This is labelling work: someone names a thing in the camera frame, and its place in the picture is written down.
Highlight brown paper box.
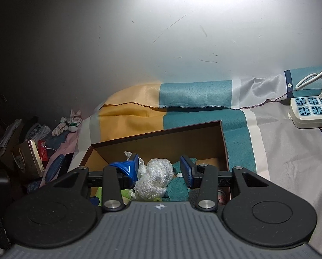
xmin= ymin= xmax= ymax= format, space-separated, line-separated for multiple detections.
xmin=11 ymin=140 xmax=45 ymax=178

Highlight striped cloth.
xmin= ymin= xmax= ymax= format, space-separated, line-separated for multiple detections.
xmin=25 ymin=123 xmax=52 ymax=142

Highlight pink cloth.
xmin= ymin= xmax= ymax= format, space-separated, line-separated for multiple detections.
xmin=39 ymin=109 xmax=83 ymax=186

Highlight stack of papers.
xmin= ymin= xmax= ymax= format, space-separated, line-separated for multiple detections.
xmin=0 ymin=119 xmax=24 ymax=155

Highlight blue oval case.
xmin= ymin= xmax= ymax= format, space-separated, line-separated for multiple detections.
xmin=44 ymin=154 xmax=66 ymax=182

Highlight white power strip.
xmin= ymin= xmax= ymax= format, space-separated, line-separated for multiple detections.
xmin=289 ymin=94 xmax=322 ymax=129

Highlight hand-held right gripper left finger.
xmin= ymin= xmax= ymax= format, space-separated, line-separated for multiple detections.
xmin=53 ymin=153 xmax=140 ymax=212

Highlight green plush toy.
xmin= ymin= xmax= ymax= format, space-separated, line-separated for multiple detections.
xmin=95 ymin=187 xmax=164 ymax=207

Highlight teal cloth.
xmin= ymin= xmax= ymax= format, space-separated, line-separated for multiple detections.
xmin=166 ymin=156 xmax=198 ymax=202

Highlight red packet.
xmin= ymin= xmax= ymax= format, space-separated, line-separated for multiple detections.
xmin=38 ymin=140 xmax=49 ymax=162

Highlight white fluffy plush toy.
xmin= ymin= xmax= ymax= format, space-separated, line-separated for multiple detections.
xmin=134 ymin=157 xmax=175 ymax=201

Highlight brown cardboard box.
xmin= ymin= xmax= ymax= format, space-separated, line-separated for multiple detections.
xmin=79 ymin=120 xmax=230 ymax=208

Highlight teal and grey bed sheet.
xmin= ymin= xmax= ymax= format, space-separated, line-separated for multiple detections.
xmin=77 ymin=65 xmax=322 ymax=259

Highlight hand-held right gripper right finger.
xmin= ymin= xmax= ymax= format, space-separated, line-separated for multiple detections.
xmin=179 ymin=155 xmax=269 ymax=211

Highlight white gloves bundle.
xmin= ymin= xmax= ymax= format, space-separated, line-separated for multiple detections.
xmin=52 ymin=109 xmax=83 ymax=137

